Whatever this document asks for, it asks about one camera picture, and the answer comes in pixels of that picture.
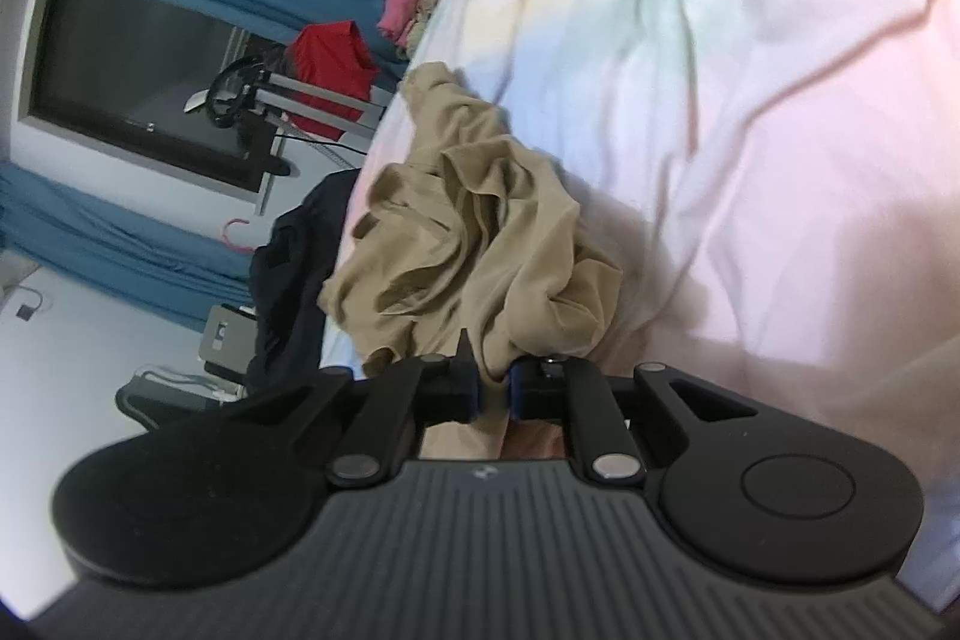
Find pink garment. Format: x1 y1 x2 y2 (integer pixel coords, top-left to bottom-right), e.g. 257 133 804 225
375 0 422 43

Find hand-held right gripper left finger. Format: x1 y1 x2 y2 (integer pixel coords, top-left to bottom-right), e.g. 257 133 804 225
247 329 485 488

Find red garment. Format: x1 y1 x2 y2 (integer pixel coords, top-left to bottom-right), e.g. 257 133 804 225
288 19 380 140

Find pink clothes hanger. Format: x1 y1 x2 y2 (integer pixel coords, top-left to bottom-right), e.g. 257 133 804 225
223 218 260 256

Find metal drying rack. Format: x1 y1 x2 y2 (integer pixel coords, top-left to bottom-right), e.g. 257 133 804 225
184 55 394 140

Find narrow blue curtain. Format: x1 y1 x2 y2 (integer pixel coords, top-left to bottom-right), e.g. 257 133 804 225
0 163 265 335

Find tan pants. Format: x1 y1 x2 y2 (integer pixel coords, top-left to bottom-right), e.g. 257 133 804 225
319 61 625 461

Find pastel bed sheet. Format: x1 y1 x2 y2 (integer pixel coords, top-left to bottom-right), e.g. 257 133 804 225
322 0 960 615

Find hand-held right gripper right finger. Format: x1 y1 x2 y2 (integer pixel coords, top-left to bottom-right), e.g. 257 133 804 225
507 355 758 485

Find dark navy garment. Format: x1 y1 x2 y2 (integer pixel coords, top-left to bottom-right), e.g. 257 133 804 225
250 166 362 395

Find grey box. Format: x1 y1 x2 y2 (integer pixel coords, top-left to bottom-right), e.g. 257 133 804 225
198 302 260 380

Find grey chair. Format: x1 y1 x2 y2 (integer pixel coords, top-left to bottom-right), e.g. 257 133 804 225
115 364 252 432

